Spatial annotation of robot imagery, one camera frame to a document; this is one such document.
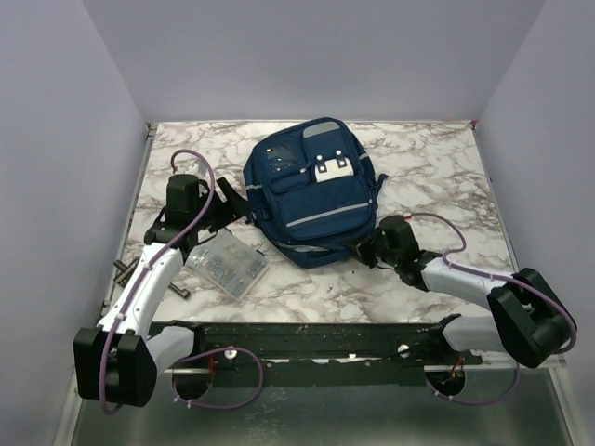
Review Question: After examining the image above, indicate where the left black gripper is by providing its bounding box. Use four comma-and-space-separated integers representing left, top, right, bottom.
192, 177, 254, 232

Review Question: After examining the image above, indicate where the navy blue student backpack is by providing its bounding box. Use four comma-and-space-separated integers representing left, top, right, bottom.
243, 117, 387, 269

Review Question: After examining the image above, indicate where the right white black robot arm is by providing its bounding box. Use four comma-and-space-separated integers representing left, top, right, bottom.
347, 216, 577, 368

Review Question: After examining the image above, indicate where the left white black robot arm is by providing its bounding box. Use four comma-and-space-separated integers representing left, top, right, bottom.
73, 174, 250, 413

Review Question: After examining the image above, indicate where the clear plastic parts box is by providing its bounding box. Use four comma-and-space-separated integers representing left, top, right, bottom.
185, 229, 269, 300

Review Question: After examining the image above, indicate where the metal table clamp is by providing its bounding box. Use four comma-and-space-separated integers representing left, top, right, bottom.
113, 256, 191, 300

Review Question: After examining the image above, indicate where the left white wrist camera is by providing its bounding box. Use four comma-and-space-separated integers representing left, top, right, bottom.
187, 161, 208, 178

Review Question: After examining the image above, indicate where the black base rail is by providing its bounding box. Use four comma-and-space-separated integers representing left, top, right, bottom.
179, 317, 482, 388

